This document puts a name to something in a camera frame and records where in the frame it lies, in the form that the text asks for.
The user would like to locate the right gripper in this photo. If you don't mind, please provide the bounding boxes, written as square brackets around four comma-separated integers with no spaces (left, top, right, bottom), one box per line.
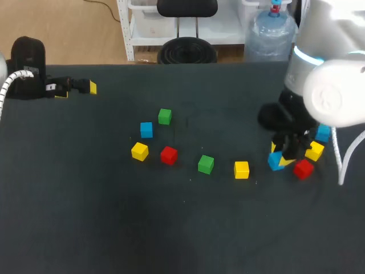
[257,89,319,168]

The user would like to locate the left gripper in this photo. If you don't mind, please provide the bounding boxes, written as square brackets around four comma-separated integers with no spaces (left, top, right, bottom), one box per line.
[5,36,98,101]

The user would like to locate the blue cube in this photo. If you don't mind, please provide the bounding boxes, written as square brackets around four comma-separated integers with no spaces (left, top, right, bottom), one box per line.
[267,151,286,172]
[314,123,332,143]
[140,122,154,139]

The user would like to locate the red cube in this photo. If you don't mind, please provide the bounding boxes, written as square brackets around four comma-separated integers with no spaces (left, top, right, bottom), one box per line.
[160,146,179,166]
[293,159,315,180]

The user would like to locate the yellow cube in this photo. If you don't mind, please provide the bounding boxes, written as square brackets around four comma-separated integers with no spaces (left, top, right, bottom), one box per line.
[304,140,326,162]
[131,142,149,162]
[233,161,250,180]

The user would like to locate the green cube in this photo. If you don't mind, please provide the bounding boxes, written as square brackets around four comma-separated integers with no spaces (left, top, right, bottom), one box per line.
[158,108,172,126]
[197,155,215,175]

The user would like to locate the white metal shelf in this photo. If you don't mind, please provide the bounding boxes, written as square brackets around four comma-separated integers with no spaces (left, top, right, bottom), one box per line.
[116,0,299,62]

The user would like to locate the white plastic bin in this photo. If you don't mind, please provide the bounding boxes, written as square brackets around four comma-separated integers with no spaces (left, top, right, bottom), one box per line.
[127,0,178,38]

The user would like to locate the large water bottle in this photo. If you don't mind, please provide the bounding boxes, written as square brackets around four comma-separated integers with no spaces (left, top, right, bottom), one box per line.
[244,0,298,63]

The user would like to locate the black chair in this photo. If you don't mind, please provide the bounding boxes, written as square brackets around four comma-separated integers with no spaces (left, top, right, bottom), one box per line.
[156,0,219,65]

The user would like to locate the white cable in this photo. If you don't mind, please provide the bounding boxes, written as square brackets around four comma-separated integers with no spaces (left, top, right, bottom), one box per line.
[330,126,365,187]
[0,70,35,121]

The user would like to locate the black floor cable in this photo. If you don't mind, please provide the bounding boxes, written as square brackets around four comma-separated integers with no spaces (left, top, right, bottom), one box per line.
[82,0,123,23]

